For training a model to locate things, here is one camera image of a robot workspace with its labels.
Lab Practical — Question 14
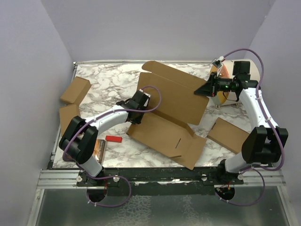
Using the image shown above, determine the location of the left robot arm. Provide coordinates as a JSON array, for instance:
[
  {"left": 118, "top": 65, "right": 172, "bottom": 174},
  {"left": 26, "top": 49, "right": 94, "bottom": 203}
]
[{"left": 59, "top": 90, "right": 151, "bottom": 186}]

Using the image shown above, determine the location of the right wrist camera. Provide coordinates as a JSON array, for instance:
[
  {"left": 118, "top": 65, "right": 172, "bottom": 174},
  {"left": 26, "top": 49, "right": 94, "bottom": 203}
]
[{"left": 211, "top": 56, "right": 225, "bottom": 69}]

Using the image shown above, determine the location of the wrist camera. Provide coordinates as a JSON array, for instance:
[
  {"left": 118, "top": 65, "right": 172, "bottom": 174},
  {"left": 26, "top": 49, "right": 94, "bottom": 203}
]
[
  {"left": 139, "top": 89, "right": 151, "bottom": 98},
  {"left": 211, "top": 56, "right": 225, "bottom": 69}
]

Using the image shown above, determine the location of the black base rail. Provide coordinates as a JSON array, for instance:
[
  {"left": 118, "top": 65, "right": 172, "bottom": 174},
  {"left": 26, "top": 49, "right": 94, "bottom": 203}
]
[{"left": 77, "top": 167, "right": 243, "bottom": 196}]

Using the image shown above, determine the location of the red flat block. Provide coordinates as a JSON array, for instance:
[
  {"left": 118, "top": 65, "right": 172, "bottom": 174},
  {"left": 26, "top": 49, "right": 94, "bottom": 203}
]
[{"left": 105, "top": 136, "right": 122, "bottom": 143}]

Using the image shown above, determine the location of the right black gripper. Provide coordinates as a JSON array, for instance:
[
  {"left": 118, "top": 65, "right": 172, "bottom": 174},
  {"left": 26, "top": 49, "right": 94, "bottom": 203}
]
[{"left": 194, "top": 72, "right": 232, "bottom": 97}]

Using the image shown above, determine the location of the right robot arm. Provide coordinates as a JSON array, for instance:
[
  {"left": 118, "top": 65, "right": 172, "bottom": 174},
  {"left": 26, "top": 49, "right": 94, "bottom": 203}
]
[{"left": 194, "top": 57, "right": 288, "bottom": 184}]

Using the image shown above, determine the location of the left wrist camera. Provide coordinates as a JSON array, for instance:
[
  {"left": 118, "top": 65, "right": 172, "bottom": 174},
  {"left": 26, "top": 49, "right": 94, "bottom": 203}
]
[{"left": 139, "top": 89, "right": 151, "bottom": 98}]

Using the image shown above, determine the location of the aluminium frame profile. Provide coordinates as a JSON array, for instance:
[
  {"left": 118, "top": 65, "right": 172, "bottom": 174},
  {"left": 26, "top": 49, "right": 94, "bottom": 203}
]
[{"left": 37, "top": 169, "right": 79, "bottom": 189}]

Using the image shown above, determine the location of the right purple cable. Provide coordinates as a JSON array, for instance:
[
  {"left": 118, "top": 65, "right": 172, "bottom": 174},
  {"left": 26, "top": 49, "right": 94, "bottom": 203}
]
[{"left": 222, "top": 48, "right": 286, "bottom": 171}]

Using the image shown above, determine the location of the cardboard box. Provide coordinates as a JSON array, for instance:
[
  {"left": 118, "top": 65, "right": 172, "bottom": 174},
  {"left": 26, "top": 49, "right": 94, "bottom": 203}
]
[
  {"left": 59, "top": 104, "right": 80, "bottom": 136},
  {"left": 207, "top": 118, "right": 249, "bottom": 154},
  {"left": 127, "top": 61, "right": 209, "bottom": 170},
  {"left": 60, "top": 77, "right": 91, "bottom": 106}
]

